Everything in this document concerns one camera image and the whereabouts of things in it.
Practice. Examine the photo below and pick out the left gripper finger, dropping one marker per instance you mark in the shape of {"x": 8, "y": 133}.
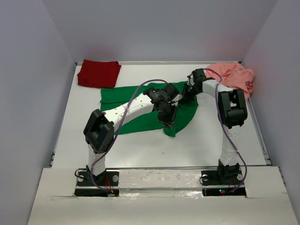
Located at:
{"x": 163, "y": 118}
{"x": 172, "y": 116}

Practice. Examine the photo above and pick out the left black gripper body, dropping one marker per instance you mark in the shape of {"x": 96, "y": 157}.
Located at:
{"x": 169, "y": 108}

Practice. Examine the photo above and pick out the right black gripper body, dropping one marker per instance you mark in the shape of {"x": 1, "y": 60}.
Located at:
{"x": 193, "y": 89}

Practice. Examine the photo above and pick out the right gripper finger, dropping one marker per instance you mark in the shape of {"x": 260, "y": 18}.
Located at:
{"x": 186, "y": 97}
{"x": 191, "y": 97}

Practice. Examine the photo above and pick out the green t shirt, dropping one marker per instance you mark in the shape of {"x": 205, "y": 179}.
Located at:
{"x": 112, "y": 98}

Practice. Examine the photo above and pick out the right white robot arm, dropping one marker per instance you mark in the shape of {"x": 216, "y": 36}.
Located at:
{"x": 231, "y": 112}

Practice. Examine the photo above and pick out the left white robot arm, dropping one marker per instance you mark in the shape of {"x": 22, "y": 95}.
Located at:
{"x": 103, "y": 128}

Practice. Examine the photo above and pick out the pink crumpled t shirt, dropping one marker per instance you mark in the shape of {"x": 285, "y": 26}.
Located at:
{"x": 234, "y": 76}

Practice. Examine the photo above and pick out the red folded t shirt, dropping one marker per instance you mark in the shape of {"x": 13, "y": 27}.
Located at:
{"x": 94, "y": 74}

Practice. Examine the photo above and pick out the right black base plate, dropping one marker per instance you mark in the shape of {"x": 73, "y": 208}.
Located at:
{"x": 213, "y": 186}

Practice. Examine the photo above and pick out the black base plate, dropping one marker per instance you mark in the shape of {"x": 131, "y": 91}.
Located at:
{"x": 213, "y": 186}
{"x": 106, "y": 184}

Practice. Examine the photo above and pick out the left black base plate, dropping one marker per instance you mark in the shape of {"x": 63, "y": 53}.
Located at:
{"x": 106, "y": 184}

